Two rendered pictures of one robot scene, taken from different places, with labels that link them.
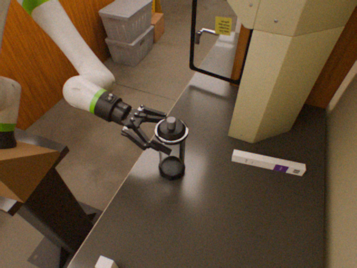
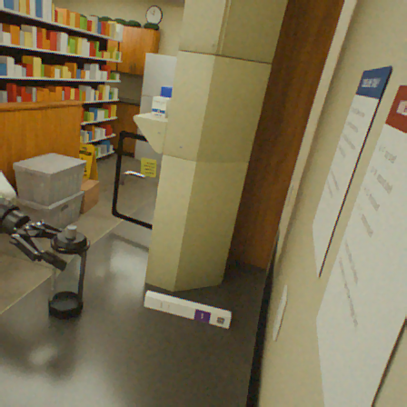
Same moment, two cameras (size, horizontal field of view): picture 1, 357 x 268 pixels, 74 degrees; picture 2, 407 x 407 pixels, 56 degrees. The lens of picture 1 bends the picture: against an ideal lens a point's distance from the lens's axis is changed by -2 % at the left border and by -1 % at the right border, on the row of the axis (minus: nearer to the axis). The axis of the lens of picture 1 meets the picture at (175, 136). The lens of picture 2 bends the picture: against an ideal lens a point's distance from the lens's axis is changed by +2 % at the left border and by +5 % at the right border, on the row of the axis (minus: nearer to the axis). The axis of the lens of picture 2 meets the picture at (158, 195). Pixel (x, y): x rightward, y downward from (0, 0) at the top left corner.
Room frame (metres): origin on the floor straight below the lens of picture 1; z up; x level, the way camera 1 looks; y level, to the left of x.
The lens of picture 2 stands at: (-0.43, -0.12, 1.67)
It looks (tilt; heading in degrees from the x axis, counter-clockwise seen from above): 20 degrees down; 354
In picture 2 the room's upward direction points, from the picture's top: 8 degrees clockwise
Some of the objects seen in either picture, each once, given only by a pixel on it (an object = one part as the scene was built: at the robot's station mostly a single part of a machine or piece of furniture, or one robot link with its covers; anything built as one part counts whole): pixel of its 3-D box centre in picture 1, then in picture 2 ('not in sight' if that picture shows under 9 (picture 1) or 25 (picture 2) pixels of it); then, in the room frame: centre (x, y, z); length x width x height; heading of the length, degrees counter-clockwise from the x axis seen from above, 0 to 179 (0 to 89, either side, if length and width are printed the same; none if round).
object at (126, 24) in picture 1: (128, 19); (51, 178); (3.03, 0.58, 0.49); 0.60 x 0.42 x 0.33; 157
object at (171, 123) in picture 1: (171, 127); (71, 237); (0.52, 0.01, 1.18); 0.09 x 0.09 x 0.07
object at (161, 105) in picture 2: not in sight; (162, 107); (0.81, -0.21, 1.54); 0.05 x 0.05 x 0.06; 61
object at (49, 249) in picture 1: (55, 213); not in sight; (0.55, 0.67, 0.45); 0.48 x 0.48 x 0.90; 68
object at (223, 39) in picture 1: (219, 41); (144, 183); (1.07, -0.21, 1.19); 0.30 x 0.01 x 0.40; 59
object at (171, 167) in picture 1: (171, 150); (68, 273); (0.52, 0.01, 1.06); 0.11 x 0.11 x 0.21
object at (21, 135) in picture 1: (11, 165); not in sight; (0.55, 0.67, 0.92); 0.32 x 0.32 x 0.04; 68
